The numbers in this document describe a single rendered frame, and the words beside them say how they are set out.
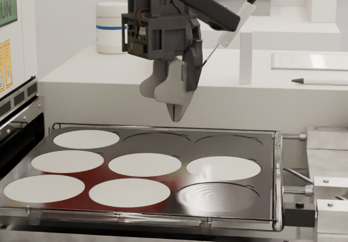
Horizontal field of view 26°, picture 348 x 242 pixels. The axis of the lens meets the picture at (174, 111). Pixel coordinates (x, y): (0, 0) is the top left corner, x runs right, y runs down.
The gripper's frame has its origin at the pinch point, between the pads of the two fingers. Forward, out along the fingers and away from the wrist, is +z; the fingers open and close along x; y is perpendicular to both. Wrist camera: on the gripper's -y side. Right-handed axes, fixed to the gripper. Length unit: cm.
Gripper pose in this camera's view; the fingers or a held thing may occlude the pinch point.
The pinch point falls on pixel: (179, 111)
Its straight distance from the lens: 104.8
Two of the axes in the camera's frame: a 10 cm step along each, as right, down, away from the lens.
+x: 5.6, 2.1, -8.0
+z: 0.0, 9.7, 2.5
